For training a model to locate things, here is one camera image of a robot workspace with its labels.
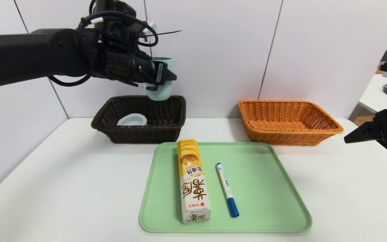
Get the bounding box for blue-grey plastic cup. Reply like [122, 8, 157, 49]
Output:
[146, 58, 174, 102]

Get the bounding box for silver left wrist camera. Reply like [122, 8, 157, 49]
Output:
[145, 22, 158, 39]

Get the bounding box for yellow potato chips box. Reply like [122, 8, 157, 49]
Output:
[177, 139, 212, 225]

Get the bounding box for dark brown wicker basket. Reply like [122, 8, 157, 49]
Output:
[91, 95, 186, 144]

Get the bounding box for black zip tie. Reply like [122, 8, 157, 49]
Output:
[140, 30, 182, 37]

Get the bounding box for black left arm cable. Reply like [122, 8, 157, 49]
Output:
[78, 10, 159, 47]

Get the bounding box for light green plastic tray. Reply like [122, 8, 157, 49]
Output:
[139, 142, 312, 233]

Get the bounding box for clear tape roll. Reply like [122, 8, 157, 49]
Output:
[117, 113, 148, 127]

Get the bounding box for white marker with blue cap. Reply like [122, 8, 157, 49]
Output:
[216, 163, 240, 218]

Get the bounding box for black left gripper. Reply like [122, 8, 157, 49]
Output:
[131, 53, 177, 86]

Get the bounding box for orange wicker basket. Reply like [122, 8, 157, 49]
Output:
[238, 100, 344, 146]

